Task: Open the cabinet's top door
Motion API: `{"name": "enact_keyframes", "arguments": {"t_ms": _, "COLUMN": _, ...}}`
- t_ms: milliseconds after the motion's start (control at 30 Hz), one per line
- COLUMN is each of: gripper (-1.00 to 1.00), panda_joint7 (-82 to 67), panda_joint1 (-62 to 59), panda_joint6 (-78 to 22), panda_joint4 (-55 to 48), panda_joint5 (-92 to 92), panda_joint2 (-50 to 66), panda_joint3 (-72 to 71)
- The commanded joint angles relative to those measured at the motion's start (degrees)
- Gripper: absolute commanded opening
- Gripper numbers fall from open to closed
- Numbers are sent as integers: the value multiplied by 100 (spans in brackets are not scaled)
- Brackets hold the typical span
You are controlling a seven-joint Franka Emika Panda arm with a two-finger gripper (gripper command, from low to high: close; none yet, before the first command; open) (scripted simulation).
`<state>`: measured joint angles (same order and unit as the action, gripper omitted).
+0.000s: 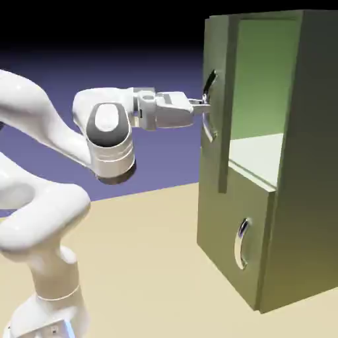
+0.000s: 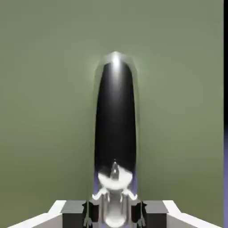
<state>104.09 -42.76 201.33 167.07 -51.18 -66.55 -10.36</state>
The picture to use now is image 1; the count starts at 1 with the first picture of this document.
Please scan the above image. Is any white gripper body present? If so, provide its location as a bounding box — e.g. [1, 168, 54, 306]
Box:
[154, 90, 195, 129]

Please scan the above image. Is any curved metal door handle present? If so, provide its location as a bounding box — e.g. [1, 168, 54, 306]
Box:
[201, 69, 219, 143]
[234, 217, 251, 271]

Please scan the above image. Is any green cabinet door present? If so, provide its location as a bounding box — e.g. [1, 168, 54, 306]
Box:
[199, 15, 236, 194]
[196, 145, 277, 312]

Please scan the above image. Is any green cabinet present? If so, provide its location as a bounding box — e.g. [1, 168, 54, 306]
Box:
[196, 9, 338, 314]

